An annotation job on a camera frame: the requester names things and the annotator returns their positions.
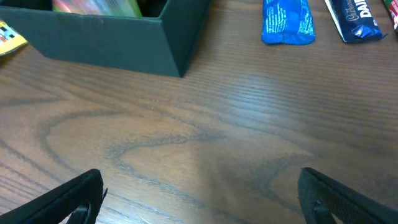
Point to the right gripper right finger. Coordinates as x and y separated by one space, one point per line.
322 199

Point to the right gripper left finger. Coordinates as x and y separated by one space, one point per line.
79 200

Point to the yellow Hacks candy bag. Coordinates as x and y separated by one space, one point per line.
10 39

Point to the blue wafer bar wrapper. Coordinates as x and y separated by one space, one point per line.
287 22

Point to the dark blue Dairy Milk bar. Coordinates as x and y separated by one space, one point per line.
354 21

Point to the green snack bag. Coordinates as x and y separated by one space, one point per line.
123 8

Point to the dark green open box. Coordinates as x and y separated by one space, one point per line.
162 41

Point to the green red chocolate bar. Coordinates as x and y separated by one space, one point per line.
392 8

